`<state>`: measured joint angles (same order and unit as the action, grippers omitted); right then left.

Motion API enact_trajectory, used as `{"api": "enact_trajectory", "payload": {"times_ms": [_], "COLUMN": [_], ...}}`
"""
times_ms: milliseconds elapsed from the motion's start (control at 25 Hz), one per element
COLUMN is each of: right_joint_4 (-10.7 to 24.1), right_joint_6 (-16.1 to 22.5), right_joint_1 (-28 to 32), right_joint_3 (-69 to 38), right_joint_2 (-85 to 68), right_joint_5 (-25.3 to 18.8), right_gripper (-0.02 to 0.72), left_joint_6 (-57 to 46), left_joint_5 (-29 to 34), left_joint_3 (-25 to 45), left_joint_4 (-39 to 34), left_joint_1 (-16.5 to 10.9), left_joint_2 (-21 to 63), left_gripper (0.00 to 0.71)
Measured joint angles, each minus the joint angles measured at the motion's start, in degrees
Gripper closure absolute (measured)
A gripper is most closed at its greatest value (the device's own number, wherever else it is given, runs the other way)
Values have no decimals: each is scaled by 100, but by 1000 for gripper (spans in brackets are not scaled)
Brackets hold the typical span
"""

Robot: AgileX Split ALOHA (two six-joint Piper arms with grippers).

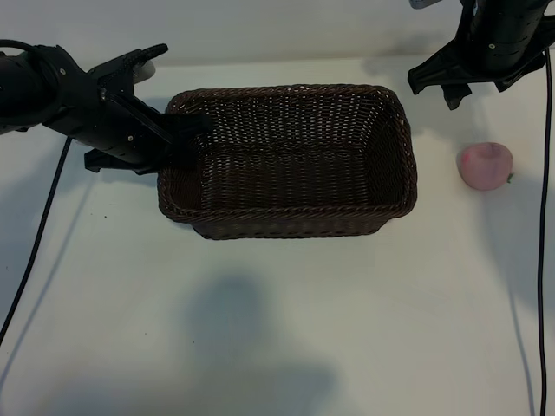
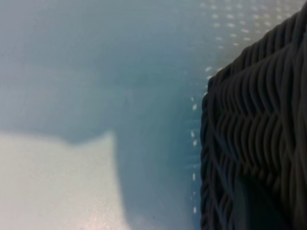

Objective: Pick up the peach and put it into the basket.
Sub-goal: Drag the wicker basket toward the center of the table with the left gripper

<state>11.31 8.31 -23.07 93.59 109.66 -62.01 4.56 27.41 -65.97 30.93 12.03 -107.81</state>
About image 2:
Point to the dark brown woven basket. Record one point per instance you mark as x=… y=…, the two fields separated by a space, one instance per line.
x=259 y=107

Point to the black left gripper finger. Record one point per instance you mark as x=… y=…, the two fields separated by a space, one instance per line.
x=251 y=215

